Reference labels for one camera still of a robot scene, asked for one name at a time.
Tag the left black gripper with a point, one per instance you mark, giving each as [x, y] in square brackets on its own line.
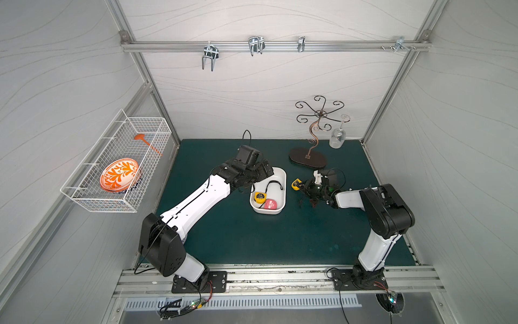
[263, 170]

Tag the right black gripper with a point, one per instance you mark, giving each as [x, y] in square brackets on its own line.
[311, 191]

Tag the yellow deli tape measure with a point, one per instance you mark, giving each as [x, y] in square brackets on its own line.
[261, 197]

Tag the white plastic storage box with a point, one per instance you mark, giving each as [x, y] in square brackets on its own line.
[274, 192]

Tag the pink tape measure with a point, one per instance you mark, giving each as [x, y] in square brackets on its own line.
[269, 204]

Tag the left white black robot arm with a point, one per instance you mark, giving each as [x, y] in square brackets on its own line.
[162, 236]

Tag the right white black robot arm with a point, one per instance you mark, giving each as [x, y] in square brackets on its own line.
[388, 215]

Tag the copper scroll glass stand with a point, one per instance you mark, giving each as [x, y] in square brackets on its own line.
[309, 157]

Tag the clear wine glass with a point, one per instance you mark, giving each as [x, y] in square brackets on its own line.
[338, 135]

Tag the orange spatula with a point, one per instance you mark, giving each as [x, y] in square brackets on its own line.
[141, 137]

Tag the orange patterned plate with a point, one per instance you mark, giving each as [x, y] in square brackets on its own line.
[120, 175]

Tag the metal double hook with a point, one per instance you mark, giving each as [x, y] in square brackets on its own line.
[210, 54]

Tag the metal loop hook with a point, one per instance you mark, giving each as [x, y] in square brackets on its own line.
[256, 44]

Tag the small metal clip hook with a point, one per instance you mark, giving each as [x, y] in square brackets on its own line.
[301, 44]

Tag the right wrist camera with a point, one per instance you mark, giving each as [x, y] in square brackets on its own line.
[326, 178]

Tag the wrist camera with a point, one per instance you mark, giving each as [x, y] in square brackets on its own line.
[326, 178]
[247, 155]

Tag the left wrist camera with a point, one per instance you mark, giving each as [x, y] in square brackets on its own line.
[247, 155]

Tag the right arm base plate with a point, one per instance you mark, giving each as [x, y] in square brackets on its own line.
[357, 279]

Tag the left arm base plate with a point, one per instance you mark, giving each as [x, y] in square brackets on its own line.
[210, 281]

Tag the white wire wall basket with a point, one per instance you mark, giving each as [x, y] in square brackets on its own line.
[117, 142]

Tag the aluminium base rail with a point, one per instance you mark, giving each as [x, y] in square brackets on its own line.
[249, 280]

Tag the metal bracket hook right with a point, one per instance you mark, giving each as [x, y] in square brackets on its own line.
[399, 46]

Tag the aluminium top rail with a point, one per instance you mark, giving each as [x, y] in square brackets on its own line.
[271, 46]

